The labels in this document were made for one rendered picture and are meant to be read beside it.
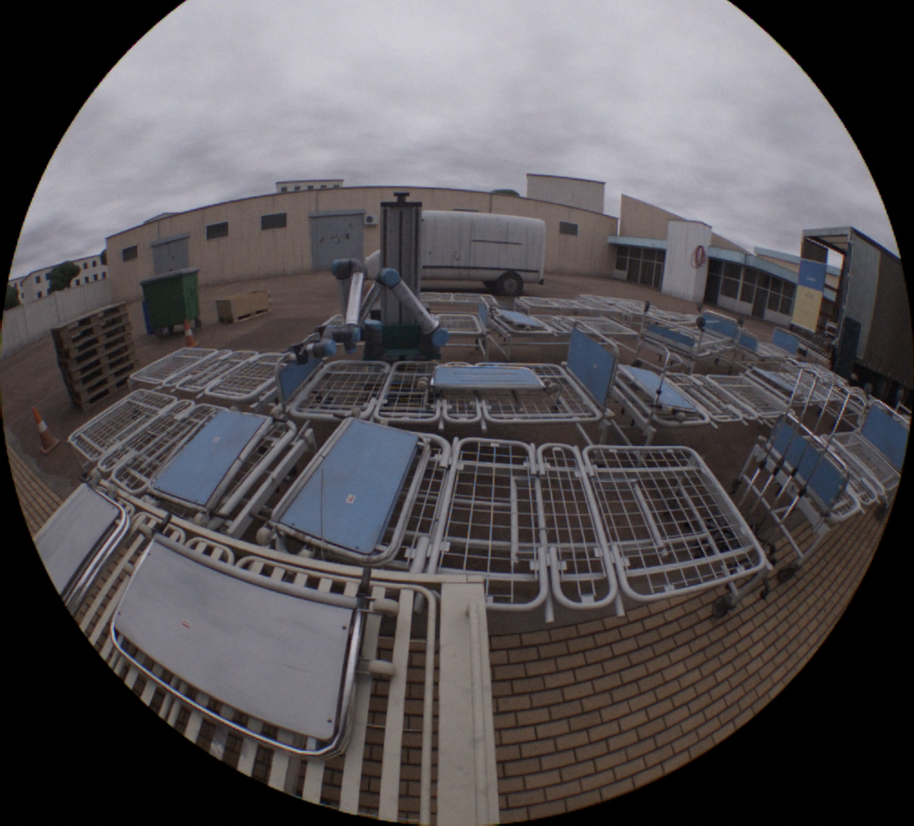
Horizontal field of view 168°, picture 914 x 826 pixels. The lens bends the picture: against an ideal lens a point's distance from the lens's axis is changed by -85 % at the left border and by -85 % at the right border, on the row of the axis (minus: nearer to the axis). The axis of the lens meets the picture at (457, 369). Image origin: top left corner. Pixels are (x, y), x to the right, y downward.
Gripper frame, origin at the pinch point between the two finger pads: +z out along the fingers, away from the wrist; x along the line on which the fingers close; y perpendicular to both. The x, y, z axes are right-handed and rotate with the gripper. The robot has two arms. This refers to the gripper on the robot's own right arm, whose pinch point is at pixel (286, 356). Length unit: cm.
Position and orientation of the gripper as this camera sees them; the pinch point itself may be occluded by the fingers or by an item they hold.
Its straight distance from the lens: 203.3
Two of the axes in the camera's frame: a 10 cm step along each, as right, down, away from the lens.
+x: -1.4, -9.1, -3.8
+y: -0.3, -3.8, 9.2
